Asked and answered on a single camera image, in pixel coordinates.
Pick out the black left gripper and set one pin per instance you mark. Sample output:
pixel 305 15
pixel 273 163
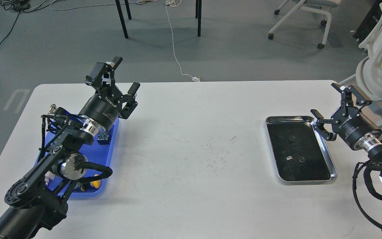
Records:
pixel 109 103

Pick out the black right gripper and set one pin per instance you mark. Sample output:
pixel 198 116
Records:
pixel 348 122

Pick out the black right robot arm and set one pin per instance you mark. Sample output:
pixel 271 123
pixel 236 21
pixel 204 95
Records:
pixel 372 170

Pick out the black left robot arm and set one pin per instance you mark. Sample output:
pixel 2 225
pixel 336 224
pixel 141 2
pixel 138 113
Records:
pixel 40 198

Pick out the silver metal tray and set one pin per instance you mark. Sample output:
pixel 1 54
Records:
pixel 318 167

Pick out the blue plastic tray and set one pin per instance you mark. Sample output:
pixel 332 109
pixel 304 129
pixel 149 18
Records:
pixel 96 153

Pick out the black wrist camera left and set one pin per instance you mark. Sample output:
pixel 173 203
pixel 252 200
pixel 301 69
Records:
pixel 94 79

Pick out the red push button switch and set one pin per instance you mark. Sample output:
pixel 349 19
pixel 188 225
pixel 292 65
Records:
pixel 104 138

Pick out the yellow push button switch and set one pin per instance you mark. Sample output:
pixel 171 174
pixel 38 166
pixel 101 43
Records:
pixel 88 187

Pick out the green orange push button switch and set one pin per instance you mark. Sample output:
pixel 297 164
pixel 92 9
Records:
pixel 48 177

